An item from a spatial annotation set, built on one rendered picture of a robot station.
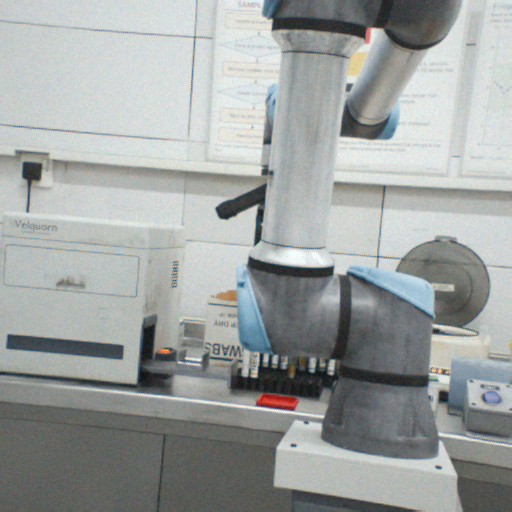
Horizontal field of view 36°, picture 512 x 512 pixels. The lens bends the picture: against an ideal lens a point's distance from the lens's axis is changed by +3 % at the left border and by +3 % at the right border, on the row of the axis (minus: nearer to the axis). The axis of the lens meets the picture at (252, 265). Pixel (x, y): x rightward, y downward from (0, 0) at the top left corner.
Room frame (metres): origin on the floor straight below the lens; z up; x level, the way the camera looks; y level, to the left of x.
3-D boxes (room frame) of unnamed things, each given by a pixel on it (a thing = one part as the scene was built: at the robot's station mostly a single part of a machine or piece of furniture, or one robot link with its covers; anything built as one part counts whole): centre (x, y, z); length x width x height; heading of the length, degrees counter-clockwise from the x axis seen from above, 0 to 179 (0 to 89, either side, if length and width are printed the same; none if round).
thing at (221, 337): (1.80, -0.05, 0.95); 0.29 x 0.25 x 0.15; 171
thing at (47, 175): (2.11, 0.60, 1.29); 0.09 x 0.01 x 0.09; 81
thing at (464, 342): (1.68, -0.39, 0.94); 0.30 x 0.24 x 0.12; 162
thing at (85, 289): (1.56, 0.29, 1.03); 0.31 x 0.27 x 0.30; 81
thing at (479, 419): (1.32, -0.41, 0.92); 0.13 x 0.07 x 0.08; 171
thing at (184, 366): (1.43, 0.12, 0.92); 0.21 x 0.07 x 0.05; 81
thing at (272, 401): (1.36, -0.06, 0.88); 0.07 x 0.07 x 0.01; 81
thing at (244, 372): (1.49, -0.07, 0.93); 0.17 x 0.09 x 0.11; 81
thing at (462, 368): (1.44, -0.43, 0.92); 0.10 x 0.07 x 0.10; 75
